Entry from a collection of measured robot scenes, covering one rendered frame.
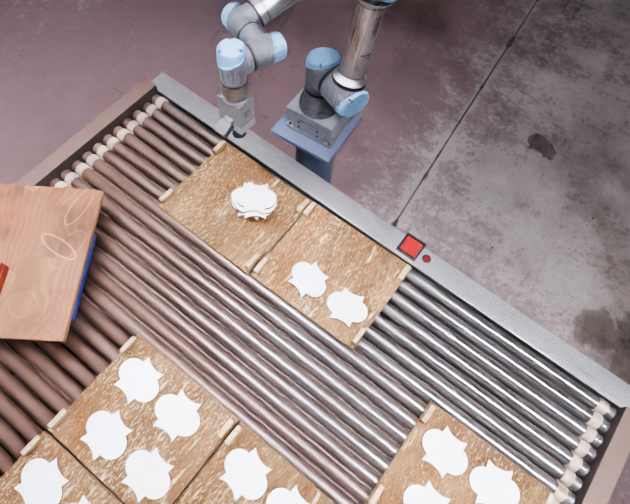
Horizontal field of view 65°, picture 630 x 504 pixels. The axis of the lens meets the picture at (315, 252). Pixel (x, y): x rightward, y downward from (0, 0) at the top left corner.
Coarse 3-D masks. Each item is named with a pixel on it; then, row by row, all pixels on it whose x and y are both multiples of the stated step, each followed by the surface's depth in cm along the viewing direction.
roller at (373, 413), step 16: (64, 176) 177; (112, 208) 172; (128, 224) 170; (144, 240) 169; (160, 240) 169; (176, 256) 166; (192, 272) 164; (208, 288) 162; (224, 304) 161; (240, 304) 160; (256, 320) 158; (272, 336) 156; (288, 352) 155; (304, 352) 155; (320, 368) 153; (336, 384) 151; (352, 400) 150; (368, 416) 149; (384, 416) 148; (400, 432) 146
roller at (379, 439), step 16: (112, 224) 170; (128, 240) 167; (144, 256) 166; (160, 272) 164; (176, 272) 164; (192, 288) 162; (208, 304) 160; (224, 320) 158; (240, 336) 157; (256, 336) 156; (272, 352) 154; (288, 368) 152; (304, 384) 151; (320, 384) 152; (320, 400) 150; (336, 400) 149; (352, 416) 147; (368, 432) 146; (384, 448) 145
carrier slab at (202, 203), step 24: (216, 168) 179; (240, 168) 180; (192, 192) 174; (216, 192) 175; (288, 192) 176; (192, 216) 171; (216, 216) 171; (288, 216) 172; (216, 240) 167; (240, 240) 168; (264, 240) 168; (240, 264) 164
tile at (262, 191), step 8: (248, 184) 168; (240, 192) 166; (248, 192) 166; (256, 192) 166; (264, 192) 167; (272, 192) 167; (240, 200) 165; (248, 200) 165; (256, 200) 165; (264, 200) 165; (272, 200) 165; (248, 208) 164; (256, 208) 164; (264, 208) 164
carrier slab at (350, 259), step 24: (312, 216) 173; (288, 240) 168; (312, 240) 169; (336, 240) 169; (360, 240) 170; (288, 264) 165; (336, 264) 166; (360, 264) 166; (384, 264) 166; (288, 288) 161; (336, 288) 162; (360, 288) 163; (384, 288) 163; (312, 312) 158; (336, 336) 156
